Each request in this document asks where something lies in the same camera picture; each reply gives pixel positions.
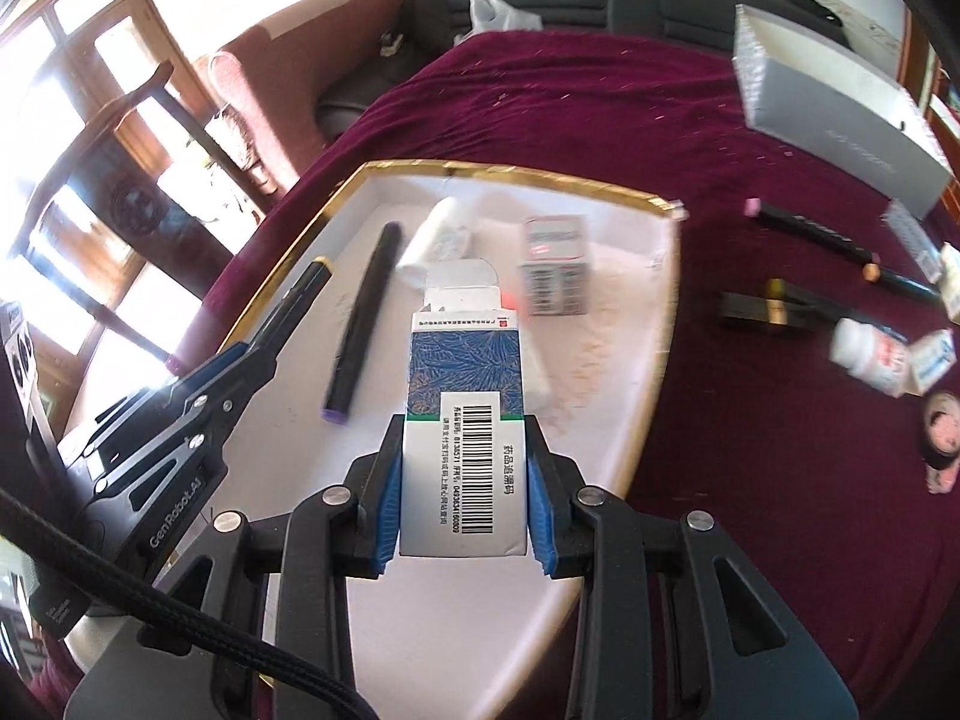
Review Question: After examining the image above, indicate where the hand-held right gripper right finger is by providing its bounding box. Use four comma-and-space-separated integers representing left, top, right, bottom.
525, 412, 860, 720

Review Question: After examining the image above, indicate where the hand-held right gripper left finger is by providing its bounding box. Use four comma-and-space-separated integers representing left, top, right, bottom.
64, 412, 406, 720

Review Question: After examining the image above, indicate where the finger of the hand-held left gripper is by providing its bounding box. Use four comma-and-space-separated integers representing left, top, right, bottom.
90, 341, 256, 458
97, 330, 286, 496

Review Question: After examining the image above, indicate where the blue white medicine box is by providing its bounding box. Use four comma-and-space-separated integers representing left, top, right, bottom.
397, 259, 537, 560

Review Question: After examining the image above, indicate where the gold-edged white tray box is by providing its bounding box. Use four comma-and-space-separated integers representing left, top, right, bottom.
64, 159, 687, 720

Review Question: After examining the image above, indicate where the grey box red border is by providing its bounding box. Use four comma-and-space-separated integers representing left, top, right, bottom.
520, 214, 595, 317

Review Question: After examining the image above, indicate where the small white bottle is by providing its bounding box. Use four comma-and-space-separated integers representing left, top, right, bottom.
395, 196, 478, 287

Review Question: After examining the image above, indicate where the black and gold pen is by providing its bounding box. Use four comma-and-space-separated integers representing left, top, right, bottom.
718, 278, 842, 338

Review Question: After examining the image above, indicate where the white pill bottle red label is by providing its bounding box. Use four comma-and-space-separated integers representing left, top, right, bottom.
829, 317, 914, 396

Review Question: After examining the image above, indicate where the long black marker pen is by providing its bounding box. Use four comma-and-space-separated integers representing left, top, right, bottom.
742, 197, 947, 305

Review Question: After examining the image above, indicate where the white blue ointment box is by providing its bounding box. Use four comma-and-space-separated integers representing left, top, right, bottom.
902, 328, 959, 396

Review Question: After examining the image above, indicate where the dark wooden chair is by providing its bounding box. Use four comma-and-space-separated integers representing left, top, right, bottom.
7, 64, 287, 362

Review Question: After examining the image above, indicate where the pink plush toy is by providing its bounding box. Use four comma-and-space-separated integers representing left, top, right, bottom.
926, 420, 960, 496

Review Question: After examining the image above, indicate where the black tape roll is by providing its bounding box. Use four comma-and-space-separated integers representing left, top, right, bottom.
918, 390, 960, 467

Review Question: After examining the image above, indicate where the white plastic bag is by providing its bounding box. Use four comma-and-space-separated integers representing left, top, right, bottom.
468, 0, 544, 33

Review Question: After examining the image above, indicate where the small red white box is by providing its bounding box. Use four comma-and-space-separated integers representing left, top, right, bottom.
885, 199, 945, 281

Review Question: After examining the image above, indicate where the cream cardboard box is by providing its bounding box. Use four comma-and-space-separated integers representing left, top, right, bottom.
940, 243, 960, 320

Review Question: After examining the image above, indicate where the long grey cardboard box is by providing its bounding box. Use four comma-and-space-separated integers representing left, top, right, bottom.
731, 4, 959, 220

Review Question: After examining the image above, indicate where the black leather sofa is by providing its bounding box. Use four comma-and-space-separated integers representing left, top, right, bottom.
315, 0, 853, 142

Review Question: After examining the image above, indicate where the wooden cabinet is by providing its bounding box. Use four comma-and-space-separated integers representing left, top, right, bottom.
896, 7, 960, 166

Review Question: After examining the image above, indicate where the black braided cable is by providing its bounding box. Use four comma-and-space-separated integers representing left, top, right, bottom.
0, 487, 383, 720

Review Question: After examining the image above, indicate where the wooden window frame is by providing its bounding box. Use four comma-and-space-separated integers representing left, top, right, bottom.
0, 0, 227, 466

